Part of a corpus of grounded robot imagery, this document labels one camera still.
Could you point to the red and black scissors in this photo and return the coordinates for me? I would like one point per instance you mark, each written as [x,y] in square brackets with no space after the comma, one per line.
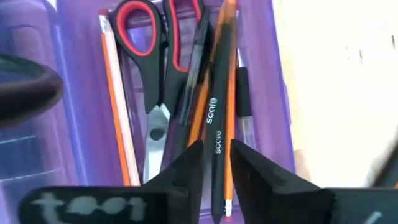
[152,81]

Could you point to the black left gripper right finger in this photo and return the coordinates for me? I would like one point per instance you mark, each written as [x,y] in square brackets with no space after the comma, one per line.
[264,193]

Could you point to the natural wood pencil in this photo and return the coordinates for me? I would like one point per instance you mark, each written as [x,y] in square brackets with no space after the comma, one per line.
[119,99]

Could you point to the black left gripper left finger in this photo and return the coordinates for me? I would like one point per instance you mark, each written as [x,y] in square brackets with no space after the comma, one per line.
[183,186]

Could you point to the orange pencil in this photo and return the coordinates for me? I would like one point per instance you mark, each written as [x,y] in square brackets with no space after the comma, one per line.
[230,124]
[120,149]
[200,102]

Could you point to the clear pen with black grip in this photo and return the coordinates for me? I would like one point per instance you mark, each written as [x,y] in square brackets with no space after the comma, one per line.
[244,90]

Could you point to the purple translucent supply box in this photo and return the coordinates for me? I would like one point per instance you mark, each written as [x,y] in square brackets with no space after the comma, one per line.
[81,93]

